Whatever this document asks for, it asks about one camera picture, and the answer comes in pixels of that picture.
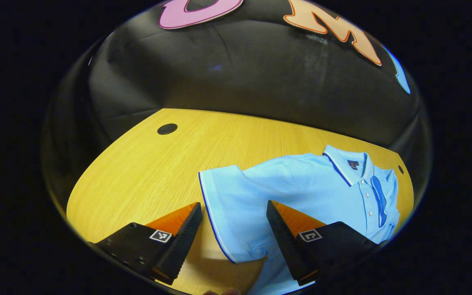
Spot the black backdrop cloth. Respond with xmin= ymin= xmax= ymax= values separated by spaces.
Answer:
xmin=41 ymin=0 xmax=431 ymax=205

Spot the light blue polo T-shirt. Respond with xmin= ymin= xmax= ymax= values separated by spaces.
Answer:
xmin=198 ymin=145 xmax=401 ymax=295

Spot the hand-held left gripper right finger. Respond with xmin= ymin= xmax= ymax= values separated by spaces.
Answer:
xmin=266 ymin=200 xmax=385 ymax=287

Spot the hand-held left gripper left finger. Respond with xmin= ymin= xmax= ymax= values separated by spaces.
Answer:
xmin=86 ymin=202 xmax=203 ymax=286

